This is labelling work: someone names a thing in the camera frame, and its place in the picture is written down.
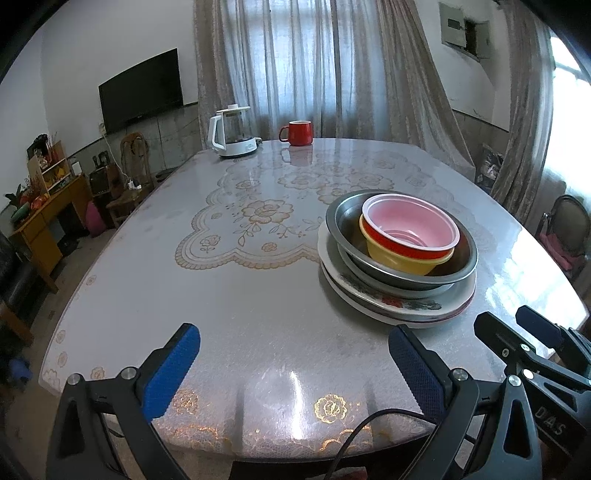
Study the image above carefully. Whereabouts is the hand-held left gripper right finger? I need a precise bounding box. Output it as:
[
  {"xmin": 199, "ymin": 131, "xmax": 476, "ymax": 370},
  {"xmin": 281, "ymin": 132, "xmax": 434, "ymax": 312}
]
[{"xmin": 389, "ymin": 324, "xmax": 543, "ymax": 480}]

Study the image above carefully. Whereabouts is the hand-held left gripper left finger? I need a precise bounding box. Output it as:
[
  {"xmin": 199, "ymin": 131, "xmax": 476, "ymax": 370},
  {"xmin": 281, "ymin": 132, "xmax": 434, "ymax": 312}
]
[{"xmin": 46, "ymin": 323, "xmax": 201, "ymax": 480}]

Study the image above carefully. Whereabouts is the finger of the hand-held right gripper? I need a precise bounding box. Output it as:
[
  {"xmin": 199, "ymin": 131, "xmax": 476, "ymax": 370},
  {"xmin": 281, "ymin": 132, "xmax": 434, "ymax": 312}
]
[
  {"xmin": 475, "ymin": 311, "xmax": 591, "ymax": 394},
  {"xmin": 516, "ymin": 305, "xmax": 591, "ymax": 370}
]

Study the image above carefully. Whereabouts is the white red-rimmed plate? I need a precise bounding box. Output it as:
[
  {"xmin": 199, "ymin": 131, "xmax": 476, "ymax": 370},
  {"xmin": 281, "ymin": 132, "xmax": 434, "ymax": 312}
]
[{"xmin": 321, "ymin": 265, "xmax": 476, "ymax": 329}]

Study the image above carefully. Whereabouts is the white floral patterned plate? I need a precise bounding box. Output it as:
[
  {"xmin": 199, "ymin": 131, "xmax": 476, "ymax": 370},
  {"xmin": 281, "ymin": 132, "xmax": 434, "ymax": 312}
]
[{"xmin": 318, "ymin": 217, "xmax": 477, "ymax": 319}]

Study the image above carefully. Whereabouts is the stainless steel basin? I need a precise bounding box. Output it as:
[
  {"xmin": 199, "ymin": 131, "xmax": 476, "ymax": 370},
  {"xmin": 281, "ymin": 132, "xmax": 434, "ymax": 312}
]
[{"xmin": 325, "ymin": 190, "xmax": 478, "ymax": 291}]

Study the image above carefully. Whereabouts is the yellow plastic bowl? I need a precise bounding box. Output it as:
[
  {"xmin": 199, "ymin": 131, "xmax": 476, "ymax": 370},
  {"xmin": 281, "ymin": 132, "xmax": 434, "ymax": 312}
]
[{"xmin": 359, "ymin": 215, "xmax": 455, "ymax": 276}]

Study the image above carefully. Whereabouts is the red plastic bowl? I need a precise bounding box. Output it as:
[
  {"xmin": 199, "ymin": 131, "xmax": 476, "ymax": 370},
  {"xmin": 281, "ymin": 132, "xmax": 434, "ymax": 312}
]
[{"xmin": 361, "ymin": 194, "xmax": 461, "ymax": 260}]

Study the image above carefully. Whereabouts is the dark chair with pink cushion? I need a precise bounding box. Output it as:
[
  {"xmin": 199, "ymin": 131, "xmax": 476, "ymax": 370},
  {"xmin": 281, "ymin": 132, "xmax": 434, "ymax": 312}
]
[{"xmin": 538, "ymin": 194, "xmax": 591, "ymax": 282}]

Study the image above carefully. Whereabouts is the blue plastic stool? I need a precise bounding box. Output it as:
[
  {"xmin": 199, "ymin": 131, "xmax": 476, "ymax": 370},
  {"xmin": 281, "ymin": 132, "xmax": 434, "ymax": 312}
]
[{"xmin": 9, "ymin": 357, "xmax": 33, "ymax": 381}]

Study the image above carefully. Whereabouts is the pile of bags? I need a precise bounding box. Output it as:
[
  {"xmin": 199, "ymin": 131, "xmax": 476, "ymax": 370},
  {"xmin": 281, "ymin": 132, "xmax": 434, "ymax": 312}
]
[{"xmin": 478, "ymin": 143, "xmax": 505, "ymax": 188}]

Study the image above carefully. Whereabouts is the pink bag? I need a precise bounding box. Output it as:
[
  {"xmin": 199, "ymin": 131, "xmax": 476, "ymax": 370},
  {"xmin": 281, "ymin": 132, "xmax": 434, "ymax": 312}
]
[{"xmin": 85, "ymin": 200, "xmax": 107, "ymax": 237}]

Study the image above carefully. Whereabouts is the wooden chair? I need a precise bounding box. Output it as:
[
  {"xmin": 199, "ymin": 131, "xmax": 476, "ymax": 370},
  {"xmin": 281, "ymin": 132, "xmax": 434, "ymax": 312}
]
[{"xmin": 107, "ymin": 133, "xmax": 155, "ymax": 227}]

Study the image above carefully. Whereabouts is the beige window side curtain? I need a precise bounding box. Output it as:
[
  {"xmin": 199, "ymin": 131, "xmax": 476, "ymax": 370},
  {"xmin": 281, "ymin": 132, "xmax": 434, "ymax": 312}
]
[{"xmin": 489, "ymin": 0, "xmax": 568, "ymax": 227}]

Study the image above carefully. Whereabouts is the wooden cabinet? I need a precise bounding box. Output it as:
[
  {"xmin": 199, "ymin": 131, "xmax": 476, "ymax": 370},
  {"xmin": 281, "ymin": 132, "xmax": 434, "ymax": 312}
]
[{"xmin": 7, "ymin": 173, "xmax": 95, "ymax": 294}]

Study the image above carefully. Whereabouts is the small black appliance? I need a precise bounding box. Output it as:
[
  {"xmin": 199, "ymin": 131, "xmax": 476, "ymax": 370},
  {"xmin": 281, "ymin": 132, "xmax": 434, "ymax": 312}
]
[{"xmin": 89, "ymin": 167, "xmax": 112, "ymax": 195}]

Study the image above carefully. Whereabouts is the small wooden shelf rack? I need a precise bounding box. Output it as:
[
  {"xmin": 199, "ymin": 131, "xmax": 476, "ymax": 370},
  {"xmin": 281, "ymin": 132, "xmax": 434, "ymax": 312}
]
[{"xmin": 27, "ymin": 138, "xmax": 77, "ymax": 195}]

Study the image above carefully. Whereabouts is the white glass electric kettle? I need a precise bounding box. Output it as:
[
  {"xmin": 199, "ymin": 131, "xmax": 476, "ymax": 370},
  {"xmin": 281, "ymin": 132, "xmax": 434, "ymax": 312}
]
[{"xmin": 207, "ymin": 105, "xmax": 259, "ymax": 159}]

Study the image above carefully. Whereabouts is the red mug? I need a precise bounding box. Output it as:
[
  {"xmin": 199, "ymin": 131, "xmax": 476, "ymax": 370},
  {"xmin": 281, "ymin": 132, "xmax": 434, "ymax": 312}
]
[{"xmin": 278, "ymin": 120, "xmax": 315, "ymax": 147}]

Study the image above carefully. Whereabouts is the black flat television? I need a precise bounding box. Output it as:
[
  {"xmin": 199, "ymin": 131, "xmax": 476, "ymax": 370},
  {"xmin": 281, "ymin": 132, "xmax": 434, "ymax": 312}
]
[{"xmin": 98, "ymin": 47, "xmax": 184, "ymax": 134}]

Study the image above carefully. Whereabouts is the beige lace curtain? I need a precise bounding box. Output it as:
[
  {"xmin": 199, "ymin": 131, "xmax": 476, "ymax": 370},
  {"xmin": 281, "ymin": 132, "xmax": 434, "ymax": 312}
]
[{"xmin": 193, "ymin": 0, "xmax": 476, "ymax": 181}]

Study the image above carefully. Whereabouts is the black cable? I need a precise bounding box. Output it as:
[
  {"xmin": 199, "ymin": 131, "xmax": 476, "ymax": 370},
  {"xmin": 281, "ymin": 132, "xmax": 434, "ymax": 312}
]
[{"xmin": 323, "ymin": 408, "xmax": 437, "ymax": 480}]

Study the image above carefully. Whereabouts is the wall electrical box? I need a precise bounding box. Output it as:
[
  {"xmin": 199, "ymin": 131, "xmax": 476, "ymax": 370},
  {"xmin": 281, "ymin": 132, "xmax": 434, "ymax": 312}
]
[{"xmin": 438, "ymin": 1, "xmax": 492, "ymax": 60}]

